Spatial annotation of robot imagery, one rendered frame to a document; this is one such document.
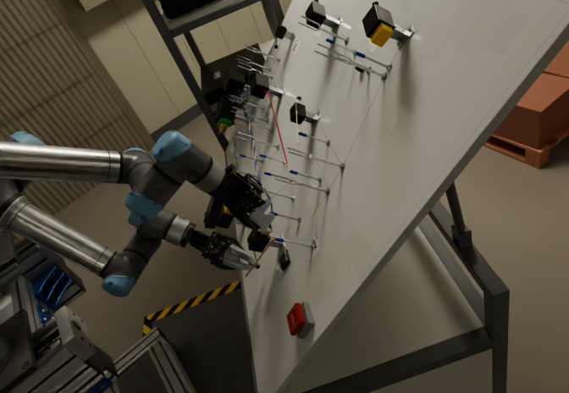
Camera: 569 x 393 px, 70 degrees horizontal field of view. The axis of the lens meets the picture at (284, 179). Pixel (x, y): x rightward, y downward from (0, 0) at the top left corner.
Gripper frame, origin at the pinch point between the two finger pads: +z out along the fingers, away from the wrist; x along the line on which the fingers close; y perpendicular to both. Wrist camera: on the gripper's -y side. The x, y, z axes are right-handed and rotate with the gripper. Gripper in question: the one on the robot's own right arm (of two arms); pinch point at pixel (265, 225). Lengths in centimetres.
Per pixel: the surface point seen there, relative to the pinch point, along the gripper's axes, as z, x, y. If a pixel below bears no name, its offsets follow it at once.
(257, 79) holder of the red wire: -10, 51, 15
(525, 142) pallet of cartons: 143, 92, 90
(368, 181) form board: -6.0, -15.2, 30.4
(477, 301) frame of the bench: 47, -21, 30
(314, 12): -21, 34, 42
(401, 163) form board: -9.5, -20.0, 37.9
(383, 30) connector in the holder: -23, -3, 50
